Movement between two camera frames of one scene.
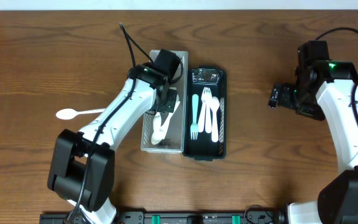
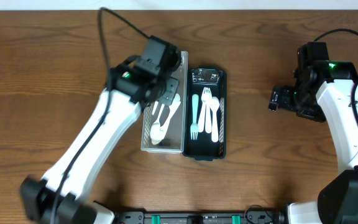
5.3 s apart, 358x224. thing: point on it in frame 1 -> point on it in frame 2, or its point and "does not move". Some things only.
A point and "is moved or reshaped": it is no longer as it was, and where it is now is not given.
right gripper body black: [284, 96] does not move
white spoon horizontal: [69, 114] is moved or reshaped
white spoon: [214, 103] does not move
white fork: [208, 111] does not move
